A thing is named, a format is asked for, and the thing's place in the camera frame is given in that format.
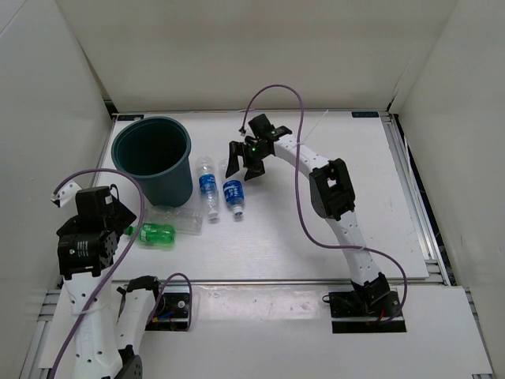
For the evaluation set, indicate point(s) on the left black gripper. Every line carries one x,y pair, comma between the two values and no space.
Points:
121,217

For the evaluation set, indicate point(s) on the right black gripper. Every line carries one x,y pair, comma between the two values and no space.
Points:
237,149

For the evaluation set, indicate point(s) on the short blue-label water bottle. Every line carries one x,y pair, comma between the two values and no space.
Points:
233,192

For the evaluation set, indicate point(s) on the tall blue-label water bottle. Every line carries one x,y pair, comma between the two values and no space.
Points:
205,170

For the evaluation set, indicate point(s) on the green plastic soda bottle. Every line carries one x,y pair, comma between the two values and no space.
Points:
153,234

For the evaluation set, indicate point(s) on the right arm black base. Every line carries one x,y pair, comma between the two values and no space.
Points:
349,315

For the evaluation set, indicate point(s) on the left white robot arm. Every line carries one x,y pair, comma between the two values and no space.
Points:
111,320

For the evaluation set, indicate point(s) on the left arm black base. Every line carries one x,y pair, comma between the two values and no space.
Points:
174,311

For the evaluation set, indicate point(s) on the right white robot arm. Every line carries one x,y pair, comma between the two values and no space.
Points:
332,197

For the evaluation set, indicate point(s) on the dark teal plastic bin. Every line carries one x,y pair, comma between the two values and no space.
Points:
155,152

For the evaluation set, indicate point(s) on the clear crushed plastic bottle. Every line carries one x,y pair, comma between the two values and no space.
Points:
184,220

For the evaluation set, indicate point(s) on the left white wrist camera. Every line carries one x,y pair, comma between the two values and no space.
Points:
65,194

